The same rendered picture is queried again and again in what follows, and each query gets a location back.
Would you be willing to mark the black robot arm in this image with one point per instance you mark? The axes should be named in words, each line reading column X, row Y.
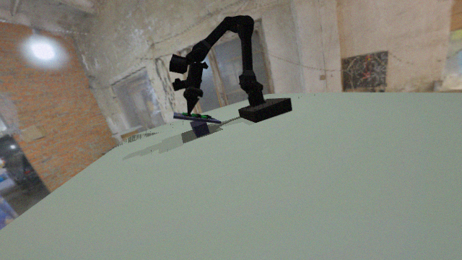
column 243, row 25

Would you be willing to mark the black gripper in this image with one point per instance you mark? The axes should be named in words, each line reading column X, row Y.
column 192, row 93

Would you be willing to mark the dark blue switch panel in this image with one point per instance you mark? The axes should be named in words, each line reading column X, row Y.
column 198, row 123

